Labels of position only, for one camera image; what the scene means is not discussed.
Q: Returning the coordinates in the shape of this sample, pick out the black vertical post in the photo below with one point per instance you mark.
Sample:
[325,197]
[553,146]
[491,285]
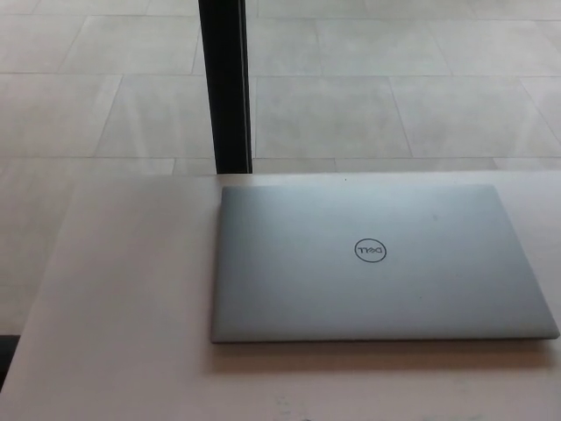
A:
[225,87]

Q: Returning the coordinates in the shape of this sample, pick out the silver Dell laptop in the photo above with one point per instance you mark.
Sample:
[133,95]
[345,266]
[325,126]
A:
[372,285]

